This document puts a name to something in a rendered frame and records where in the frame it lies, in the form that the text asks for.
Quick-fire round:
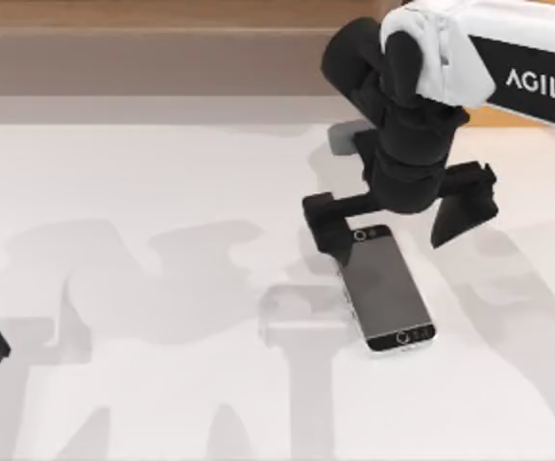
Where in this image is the pale grey rounded box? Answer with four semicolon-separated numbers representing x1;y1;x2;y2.
326;119;375;158

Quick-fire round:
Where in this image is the black and grey smartphone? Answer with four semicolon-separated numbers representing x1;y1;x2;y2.
336;222;439;359

